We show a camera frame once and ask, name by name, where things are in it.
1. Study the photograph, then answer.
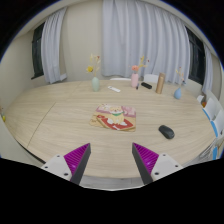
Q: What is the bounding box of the black computer mouse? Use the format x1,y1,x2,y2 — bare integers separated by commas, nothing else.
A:
159,125,175,139

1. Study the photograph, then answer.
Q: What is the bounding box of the right white curtain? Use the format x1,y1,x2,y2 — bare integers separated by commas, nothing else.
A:
202,45,213,94

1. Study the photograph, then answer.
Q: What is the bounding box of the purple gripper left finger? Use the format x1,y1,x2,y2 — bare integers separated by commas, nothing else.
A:
42,143,91,185

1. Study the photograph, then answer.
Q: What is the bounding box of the black case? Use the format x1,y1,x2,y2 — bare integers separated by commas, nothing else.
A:
141,82,152,89

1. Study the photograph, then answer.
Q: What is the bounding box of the left white curtain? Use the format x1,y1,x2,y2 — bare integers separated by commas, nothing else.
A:
41,7,67,84

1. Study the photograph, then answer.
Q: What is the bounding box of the dark window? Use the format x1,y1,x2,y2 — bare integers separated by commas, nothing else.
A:
187,29,206,84
32,23,44,77

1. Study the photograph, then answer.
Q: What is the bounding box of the pink vase with flowers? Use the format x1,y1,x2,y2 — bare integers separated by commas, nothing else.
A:
131,55,147,88

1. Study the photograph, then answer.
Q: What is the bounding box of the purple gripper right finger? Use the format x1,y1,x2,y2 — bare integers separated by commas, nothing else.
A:
132,143,182,185

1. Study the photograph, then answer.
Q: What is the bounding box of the white curtain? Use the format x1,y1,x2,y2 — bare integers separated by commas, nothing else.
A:
41,7,67,84
102,0,190,83
202,45,213,94

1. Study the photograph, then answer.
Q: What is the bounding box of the green vase with yellow flowers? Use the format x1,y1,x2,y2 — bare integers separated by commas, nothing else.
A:
86,54,100,92

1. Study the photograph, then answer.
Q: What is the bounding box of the brown thermos bottle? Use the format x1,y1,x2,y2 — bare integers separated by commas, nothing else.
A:
156,73,166,94

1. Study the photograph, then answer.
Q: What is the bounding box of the white chair behind table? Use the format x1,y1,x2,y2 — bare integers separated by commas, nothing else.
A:
143,74,158,83

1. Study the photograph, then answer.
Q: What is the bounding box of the blue vase with flowers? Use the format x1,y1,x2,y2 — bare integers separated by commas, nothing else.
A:
173,66,187,100

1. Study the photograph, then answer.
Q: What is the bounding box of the right dark window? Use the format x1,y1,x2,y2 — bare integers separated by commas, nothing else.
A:
187,29,206,84

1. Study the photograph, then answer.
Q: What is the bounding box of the middle white curtain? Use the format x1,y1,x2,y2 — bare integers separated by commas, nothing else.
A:
102,0,190,83

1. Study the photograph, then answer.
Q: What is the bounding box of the white blue chair right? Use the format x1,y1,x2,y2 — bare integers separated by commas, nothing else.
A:
197,90,224,160

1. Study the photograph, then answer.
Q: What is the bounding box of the dog print mouse pad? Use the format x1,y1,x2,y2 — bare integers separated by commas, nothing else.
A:
89,104,136,132

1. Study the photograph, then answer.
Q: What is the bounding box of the left dark window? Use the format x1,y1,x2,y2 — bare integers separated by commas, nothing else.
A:
32,23,44,77

